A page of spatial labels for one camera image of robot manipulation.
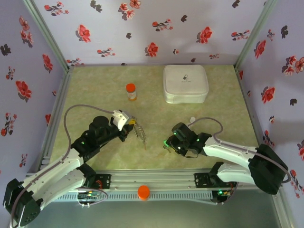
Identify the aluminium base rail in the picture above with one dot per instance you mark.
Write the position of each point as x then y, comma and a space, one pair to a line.
152, 178

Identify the orange plastic cylinder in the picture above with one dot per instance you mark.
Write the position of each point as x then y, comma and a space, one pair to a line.
143, 192

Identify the aluminium side rail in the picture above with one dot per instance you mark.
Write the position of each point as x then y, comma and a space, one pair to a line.
61, 99
247, 95

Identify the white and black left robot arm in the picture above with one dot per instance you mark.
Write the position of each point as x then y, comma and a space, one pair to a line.
54, 171

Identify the white zip case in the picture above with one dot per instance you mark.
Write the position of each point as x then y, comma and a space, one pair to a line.
185, 80

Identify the aluminium frame post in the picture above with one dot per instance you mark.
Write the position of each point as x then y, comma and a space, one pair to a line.
255, 35
48, 35

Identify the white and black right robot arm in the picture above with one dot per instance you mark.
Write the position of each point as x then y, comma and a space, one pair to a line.
228, 152

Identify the small circuit board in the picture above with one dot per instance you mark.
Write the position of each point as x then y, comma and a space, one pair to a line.
89, 195
222, 193

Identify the orange pill bottle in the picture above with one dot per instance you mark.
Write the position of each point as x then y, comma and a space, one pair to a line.
131, 91

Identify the red key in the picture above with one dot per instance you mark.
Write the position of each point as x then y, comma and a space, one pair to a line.
145, 147

